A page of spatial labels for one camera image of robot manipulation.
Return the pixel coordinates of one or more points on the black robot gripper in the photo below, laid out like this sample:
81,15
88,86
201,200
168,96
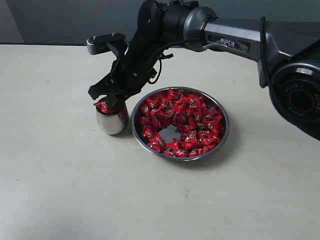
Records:
159,26

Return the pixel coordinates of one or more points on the round steel bowl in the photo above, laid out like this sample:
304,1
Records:
140,141

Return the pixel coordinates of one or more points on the small stainless steel cup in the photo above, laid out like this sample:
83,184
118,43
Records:
113,124

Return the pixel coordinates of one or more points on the red candies inside cup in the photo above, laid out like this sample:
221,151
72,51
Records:
103,108

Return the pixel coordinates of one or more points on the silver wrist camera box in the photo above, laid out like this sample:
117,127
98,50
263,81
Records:
113,42

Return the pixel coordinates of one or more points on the pile of red wrapped candies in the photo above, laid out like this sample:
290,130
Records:
180,117

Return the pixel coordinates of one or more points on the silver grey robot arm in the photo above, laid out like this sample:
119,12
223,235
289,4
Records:
287,55

